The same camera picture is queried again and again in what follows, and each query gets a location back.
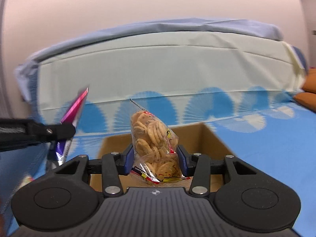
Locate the cream and blue printed bedsheet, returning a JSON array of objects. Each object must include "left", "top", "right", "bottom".
[{"left": 0, "top": 31, "right": 316, "bottom": 237}]

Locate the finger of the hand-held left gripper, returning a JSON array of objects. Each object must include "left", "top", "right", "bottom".
[{"left": 26, "top": 121, "right": 76, "bottom": 144}]

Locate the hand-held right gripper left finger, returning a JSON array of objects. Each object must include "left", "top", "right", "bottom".
[{"left": 55, "top": 144, "right": 135, "bottom": 198}]

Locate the purple snack packet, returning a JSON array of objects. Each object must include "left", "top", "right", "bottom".
[{"left": 46, "top": 86, "right": 90, "bottom": 171}]

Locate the orange pillow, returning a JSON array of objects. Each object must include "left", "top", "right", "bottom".
[
  {"left": 293, "top": 91, "right": 316, "bottom": 114},
  {"left": 301, "top": 68, "right": 316, "bottom": 93}
]

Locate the clear bag of cookies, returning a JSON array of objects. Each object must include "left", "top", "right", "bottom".
[{"left": 129, "top": 98, "right": 191, "bottom": 184}]

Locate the light blue sheet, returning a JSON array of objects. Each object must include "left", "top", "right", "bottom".
[{"left": 14, "top": 18, "right": 285, "bottom": 102}]

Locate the brown cardboard box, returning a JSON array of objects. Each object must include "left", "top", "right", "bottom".
[{"left": 89, "top": 123, "right": 238, "bottom": 193}]

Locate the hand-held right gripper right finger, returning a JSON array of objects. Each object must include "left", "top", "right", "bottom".
[{"left": 177, "top": 144, "right": 260, "bottom": 198}]

